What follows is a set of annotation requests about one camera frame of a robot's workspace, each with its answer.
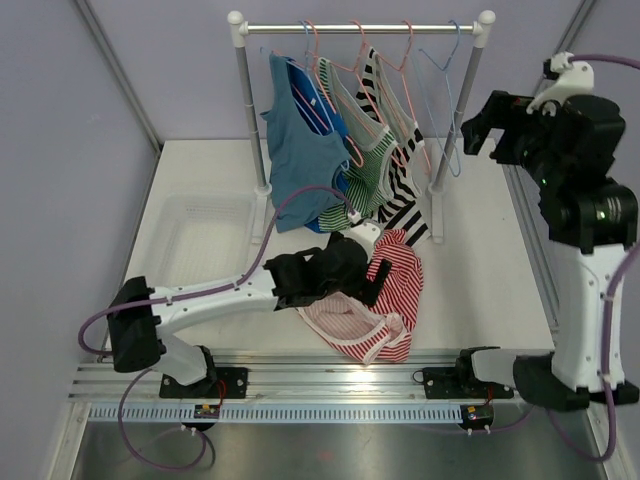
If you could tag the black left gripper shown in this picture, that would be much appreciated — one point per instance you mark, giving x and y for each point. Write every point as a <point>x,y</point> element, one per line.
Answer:
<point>365,289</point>

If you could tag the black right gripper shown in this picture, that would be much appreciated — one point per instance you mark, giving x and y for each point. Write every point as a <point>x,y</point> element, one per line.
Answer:
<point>502,112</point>

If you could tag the red striped tank top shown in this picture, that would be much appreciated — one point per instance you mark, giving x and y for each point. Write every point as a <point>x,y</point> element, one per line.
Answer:
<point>383,331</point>

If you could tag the pink hanger of black top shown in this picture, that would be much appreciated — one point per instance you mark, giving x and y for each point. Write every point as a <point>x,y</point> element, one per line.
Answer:
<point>401,69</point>

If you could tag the black striped tank top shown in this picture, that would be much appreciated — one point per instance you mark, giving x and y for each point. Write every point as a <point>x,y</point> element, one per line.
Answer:
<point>377,99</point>

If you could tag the green striped tank top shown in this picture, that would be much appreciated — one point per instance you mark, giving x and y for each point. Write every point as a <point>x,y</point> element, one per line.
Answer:
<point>369,187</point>

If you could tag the pink hanger of green top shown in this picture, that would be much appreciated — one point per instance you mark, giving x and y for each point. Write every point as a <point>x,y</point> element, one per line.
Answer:
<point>341,84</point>

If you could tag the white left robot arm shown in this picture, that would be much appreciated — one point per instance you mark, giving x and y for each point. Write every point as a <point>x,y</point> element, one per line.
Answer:
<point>143,321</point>

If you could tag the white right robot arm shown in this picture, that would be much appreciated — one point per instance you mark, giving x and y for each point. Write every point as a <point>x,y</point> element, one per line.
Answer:
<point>592,224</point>

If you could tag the teal tank top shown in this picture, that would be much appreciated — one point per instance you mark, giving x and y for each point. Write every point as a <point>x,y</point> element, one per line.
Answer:
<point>304,163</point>

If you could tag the royal blue tank top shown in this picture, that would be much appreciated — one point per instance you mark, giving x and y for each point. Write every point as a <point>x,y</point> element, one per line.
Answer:
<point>310,156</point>

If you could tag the blue hanger of teal top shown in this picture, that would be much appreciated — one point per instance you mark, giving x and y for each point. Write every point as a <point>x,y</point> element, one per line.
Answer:
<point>305,69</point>

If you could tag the white plastic basket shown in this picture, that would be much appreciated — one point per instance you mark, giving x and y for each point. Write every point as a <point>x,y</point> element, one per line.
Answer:
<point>199,238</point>

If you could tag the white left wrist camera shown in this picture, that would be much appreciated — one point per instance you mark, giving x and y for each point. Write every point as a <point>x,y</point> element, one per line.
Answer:
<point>366,233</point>

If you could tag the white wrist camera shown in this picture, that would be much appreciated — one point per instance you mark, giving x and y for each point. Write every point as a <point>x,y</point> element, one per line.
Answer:
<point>569,77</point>
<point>366,233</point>

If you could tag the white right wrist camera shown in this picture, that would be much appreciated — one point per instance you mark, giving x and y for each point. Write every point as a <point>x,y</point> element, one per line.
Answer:
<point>569,77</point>

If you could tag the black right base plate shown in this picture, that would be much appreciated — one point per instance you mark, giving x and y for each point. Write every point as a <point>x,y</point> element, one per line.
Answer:
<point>447,383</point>

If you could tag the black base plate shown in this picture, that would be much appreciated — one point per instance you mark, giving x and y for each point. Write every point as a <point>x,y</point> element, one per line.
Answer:
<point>229,383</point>
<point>447,383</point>

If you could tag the aluminium mounting rail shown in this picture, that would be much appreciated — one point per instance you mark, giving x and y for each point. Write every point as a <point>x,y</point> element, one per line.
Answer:
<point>279,379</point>

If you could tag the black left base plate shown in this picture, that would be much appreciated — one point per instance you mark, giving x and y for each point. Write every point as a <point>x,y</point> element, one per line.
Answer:
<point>229,383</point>

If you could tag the white slotted cable duct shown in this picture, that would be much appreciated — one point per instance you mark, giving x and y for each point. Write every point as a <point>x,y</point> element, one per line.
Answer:
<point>240,413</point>

